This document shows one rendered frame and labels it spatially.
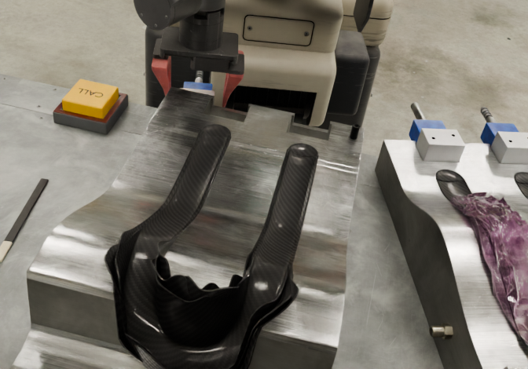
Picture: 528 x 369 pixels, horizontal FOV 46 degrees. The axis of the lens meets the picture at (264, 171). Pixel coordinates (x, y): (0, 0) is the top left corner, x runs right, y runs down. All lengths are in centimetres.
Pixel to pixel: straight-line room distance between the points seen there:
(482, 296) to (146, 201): 35
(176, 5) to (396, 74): 215
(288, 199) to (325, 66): 46
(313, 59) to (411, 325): 56
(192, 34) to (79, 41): 200
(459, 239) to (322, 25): 54
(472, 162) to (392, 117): 166
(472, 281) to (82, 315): 37
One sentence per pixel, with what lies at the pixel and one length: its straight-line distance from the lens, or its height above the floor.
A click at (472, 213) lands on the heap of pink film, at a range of 71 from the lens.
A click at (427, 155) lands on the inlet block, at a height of 86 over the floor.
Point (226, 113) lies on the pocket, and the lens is 82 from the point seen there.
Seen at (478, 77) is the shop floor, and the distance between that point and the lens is 298.
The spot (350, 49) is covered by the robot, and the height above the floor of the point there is 75.
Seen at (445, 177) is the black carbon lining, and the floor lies 85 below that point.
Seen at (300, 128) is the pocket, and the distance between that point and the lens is 81.
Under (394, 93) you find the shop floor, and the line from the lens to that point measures 268.
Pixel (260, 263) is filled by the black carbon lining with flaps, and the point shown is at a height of 92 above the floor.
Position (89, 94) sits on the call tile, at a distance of 92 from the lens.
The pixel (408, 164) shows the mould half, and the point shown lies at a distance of 83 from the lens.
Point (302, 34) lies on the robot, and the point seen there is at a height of 84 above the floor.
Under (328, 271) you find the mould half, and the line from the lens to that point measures 57.
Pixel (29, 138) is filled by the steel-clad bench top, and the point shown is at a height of 80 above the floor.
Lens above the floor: 134
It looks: 39 degrees down
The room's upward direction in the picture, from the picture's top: 8 degrees clockwise
